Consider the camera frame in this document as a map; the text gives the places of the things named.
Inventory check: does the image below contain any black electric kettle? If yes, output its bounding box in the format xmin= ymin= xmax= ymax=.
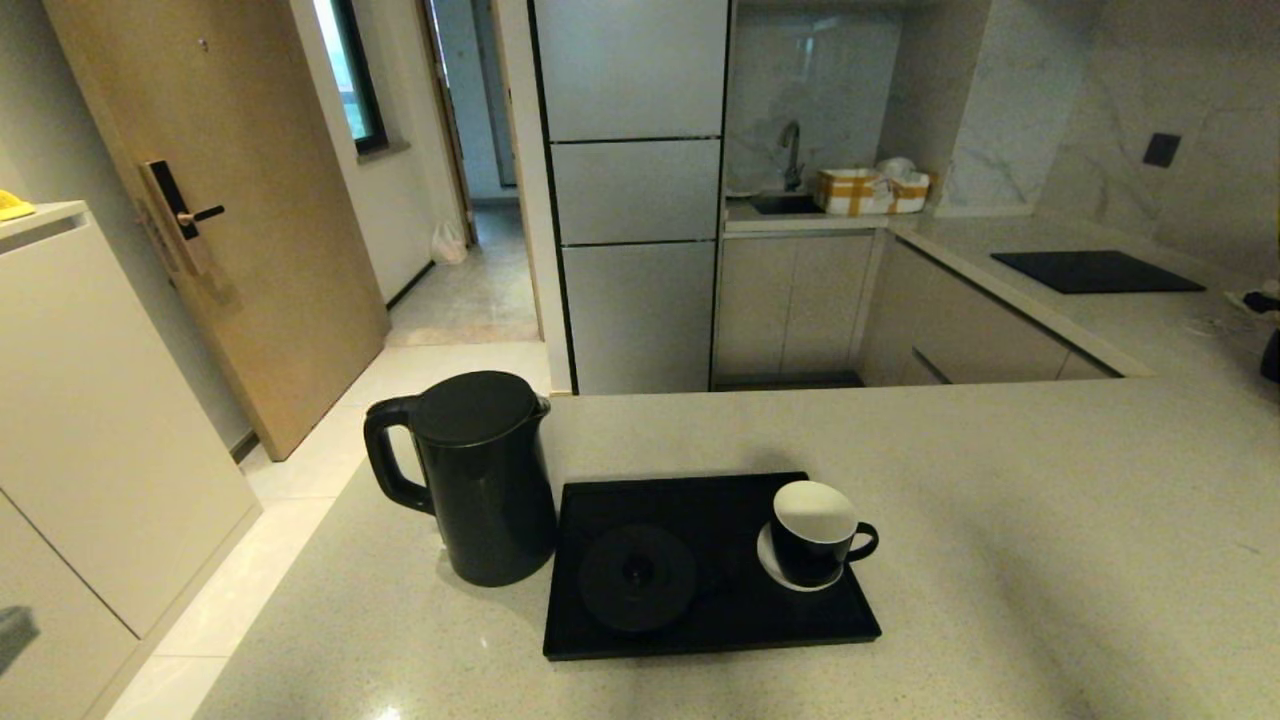
xmin=362 ymin=370 xmax=559 ymax=589

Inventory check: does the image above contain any black cup white inside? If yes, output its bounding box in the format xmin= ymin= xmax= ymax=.
xmin=770 ymin=480 xmax=881 ymax=590

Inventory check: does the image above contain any black round kettle base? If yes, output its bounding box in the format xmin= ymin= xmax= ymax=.
xmin=578 ymin=524 xmax=700 ymax=635

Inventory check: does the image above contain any beige sink base cabinet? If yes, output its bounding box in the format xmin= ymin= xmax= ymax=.
xmin=714 ymin=231 xmax=887 ymax=389

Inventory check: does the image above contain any tall silver fridge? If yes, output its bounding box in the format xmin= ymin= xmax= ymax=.
xmin=528 ymin=0 xmax=732 ymax=395

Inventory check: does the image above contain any white plastic bag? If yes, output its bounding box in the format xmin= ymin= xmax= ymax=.
xmin=430 ymin=218 xmax=470 ymax=266

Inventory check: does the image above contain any white round saucer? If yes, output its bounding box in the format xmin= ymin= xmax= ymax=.
xmin=756 ymin=520 xmax=847 ymax=593

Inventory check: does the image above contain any metal kitchen faucet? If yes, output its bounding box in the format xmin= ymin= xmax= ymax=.
xmin=779 ymin=120 xmax=805 ymax=192

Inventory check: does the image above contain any black rectangular serving tray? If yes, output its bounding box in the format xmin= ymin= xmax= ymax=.
xmin=542 ymin=471 xmax=884 ymax=662

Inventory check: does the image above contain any beige counter drawer cabinet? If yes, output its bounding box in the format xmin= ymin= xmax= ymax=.
xmin=858 ymin=236 xmax=1123 ymax=387

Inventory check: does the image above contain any light wooden door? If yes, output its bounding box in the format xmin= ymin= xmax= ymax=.
xmin=40 ymin=0 xmax=393 ymax=462

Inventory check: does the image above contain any dark framed window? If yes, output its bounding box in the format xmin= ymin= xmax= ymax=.
xmin=312 ymin=0 xmax=390 ymax=156

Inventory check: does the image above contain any black induction cooktop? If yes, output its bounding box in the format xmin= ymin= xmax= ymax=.
xmin=990 ymin=250 xmax=1208 ymax=296

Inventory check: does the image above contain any white storage cabinet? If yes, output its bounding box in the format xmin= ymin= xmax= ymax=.
xmin=0 ymin=200 xmax=264 ymax=720

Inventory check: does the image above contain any black door lock handle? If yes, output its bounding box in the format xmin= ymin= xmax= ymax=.
xmin=138 ymin=159 xmax=227 ymax=278

